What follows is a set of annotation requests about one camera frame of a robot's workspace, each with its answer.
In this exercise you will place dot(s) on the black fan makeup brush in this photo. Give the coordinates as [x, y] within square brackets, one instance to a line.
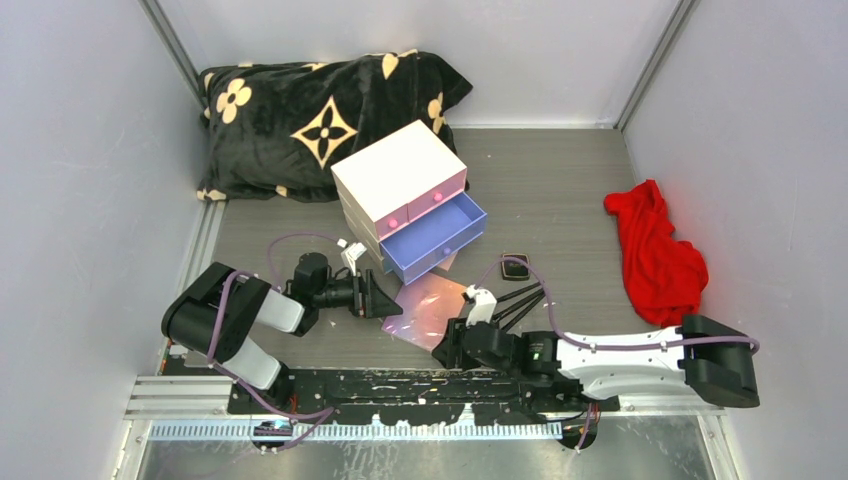
[512, 320]

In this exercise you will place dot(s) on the black floral plush blanket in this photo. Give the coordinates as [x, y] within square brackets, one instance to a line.
[277, 129]

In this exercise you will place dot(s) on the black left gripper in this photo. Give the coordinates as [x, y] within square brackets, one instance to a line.
[368, 301]

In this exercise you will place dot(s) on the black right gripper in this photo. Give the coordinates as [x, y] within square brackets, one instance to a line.
[450, 347]

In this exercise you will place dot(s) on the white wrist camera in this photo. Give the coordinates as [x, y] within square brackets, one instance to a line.
[351, 253]
[483, 304]

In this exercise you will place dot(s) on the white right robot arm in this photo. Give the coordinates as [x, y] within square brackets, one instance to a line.
[701, 356]

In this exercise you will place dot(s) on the black long makeup brush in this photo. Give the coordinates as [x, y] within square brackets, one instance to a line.
[530, 297]

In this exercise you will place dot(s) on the small pink card packet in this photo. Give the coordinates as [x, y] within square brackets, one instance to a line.
[447, 262]

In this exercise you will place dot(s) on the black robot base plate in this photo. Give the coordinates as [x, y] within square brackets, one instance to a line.
[430, 397]

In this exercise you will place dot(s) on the holographic eyeshadow palette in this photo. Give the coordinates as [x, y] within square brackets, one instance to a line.
[428, 303]

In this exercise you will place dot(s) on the red cloth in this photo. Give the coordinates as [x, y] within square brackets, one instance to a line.
[663, 277]

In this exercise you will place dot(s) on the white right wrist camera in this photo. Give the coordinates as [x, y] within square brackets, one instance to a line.
[483, 304]

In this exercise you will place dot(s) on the black square compact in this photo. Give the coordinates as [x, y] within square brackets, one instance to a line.
[514, 267]

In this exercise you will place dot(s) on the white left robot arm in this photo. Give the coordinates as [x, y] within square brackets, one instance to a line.
[215, 314]

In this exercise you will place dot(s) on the black thin makeup brush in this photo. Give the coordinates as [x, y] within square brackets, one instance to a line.
[517, 293]

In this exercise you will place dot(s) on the white pink drawer organizer box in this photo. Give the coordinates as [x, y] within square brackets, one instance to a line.
[395, 181]

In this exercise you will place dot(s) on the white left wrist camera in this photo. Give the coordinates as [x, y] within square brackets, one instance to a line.
[351, 253]

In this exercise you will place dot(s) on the blue drawer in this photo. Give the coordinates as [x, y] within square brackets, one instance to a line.
[428, 241]

